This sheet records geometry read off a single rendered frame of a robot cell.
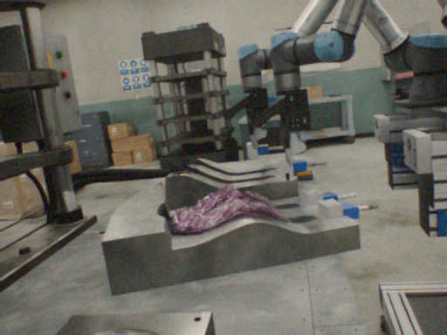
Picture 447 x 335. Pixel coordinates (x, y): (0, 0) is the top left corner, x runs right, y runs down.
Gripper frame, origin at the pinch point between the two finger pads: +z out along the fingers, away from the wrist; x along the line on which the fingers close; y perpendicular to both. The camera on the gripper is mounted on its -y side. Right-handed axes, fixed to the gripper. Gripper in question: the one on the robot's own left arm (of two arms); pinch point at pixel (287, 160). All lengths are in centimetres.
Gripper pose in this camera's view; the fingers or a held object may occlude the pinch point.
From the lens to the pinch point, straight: 113.7
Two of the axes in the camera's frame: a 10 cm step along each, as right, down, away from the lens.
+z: 1.2, 9.8, 1.7
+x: 1.4, -1.9, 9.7
